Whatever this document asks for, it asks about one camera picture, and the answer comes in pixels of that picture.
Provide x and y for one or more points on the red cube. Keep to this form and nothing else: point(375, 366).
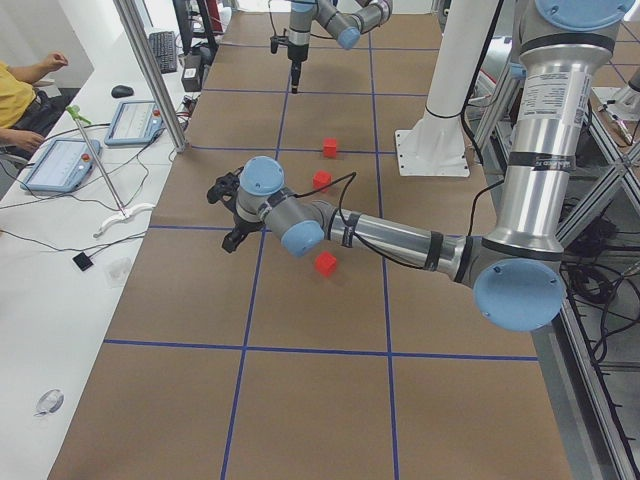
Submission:
point(322, 180)
point(326, 263)
point(330, 147)

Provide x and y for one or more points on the brown paper table mat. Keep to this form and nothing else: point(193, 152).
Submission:
point(252, 365)

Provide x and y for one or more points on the far blue teach pendant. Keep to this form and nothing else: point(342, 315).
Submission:
point(135, 123)

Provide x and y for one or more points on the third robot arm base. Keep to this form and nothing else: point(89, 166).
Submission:
point(621, 103)

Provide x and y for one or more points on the grabber stick with white handle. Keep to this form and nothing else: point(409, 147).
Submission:
point(124, 213)

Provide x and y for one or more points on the person in yellow shirt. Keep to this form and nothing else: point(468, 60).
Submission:
point(27, 113)

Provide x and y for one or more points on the black keyboard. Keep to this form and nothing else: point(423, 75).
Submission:
point(163, 48)

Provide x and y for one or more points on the black power adapter box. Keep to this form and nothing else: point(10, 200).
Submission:
point(191, 75)

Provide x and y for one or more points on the small black square pad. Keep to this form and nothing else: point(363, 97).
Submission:
point(82, 261)

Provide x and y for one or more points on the clear tape roll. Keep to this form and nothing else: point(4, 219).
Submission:
point(49, 403)

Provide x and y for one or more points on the aluminium frame post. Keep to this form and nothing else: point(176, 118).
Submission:
point(135, 32)

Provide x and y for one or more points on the black computer mouse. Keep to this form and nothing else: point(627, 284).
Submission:
point(122, 91)

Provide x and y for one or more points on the near blue teach pendant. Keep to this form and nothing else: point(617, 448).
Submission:
point(61, 168)

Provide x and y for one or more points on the blue teach pendant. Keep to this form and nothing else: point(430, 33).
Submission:
point(61, 168)
point(135, 123)

